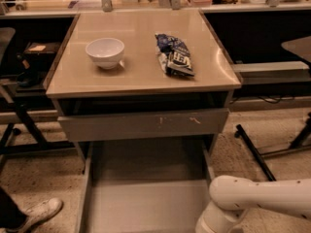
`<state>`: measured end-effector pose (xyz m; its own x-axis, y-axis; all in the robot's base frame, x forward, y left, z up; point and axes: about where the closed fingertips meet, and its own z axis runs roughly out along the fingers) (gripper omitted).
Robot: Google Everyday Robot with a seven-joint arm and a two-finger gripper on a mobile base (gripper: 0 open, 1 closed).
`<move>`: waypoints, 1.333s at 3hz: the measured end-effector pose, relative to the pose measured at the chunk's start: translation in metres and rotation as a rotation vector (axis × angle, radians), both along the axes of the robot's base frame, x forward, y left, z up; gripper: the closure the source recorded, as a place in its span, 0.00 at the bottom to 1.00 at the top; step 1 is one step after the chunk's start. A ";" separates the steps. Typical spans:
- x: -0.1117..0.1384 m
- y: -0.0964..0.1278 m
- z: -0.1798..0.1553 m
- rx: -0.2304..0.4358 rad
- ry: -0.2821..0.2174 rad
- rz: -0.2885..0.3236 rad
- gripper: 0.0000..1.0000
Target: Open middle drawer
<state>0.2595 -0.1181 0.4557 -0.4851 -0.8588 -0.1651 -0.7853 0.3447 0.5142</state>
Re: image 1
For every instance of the dark box on shelf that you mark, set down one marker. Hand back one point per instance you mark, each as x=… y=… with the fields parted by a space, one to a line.
x=40 y=56

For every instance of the white sneaker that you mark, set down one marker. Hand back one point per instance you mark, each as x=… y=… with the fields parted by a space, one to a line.
x=40 y=213

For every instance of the blue chip bag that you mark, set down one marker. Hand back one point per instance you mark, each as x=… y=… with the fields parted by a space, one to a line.
x=173 y=56

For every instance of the grey top drawer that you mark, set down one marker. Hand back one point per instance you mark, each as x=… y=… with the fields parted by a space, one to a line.
x=143 y=125

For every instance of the white bowl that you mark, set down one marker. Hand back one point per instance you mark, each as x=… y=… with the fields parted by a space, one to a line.
x=105 y=53

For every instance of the grey drawer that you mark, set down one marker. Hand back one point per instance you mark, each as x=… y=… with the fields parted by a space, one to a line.
x=144 y=186
x=143 y=125

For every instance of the black wheeled stand base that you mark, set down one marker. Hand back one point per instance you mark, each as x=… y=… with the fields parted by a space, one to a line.
x=300 y=142

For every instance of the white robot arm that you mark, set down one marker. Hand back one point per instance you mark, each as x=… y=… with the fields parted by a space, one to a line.
x=232 y=197

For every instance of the dark trouser leg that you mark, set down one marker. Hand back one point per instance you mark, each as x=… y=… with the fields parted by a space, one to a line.
x=8 y=212

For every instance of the grey drawer cabinet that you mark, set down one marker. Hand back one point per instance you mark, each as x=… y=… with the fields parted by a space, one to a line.
x=79 y=88

